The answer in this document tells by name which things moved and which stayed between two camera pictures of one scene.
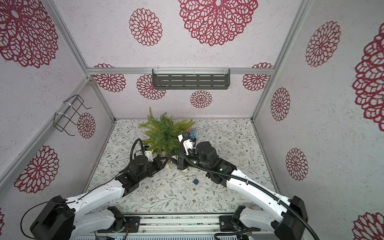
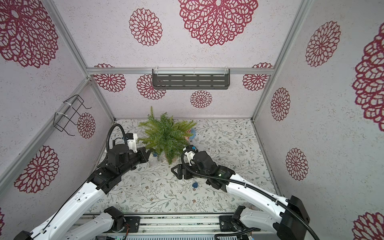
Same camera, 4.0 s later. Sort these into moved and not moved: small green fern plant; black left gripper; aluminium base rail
Moved: black left gripper
Not moved: aluminium base rail; small green fern plant
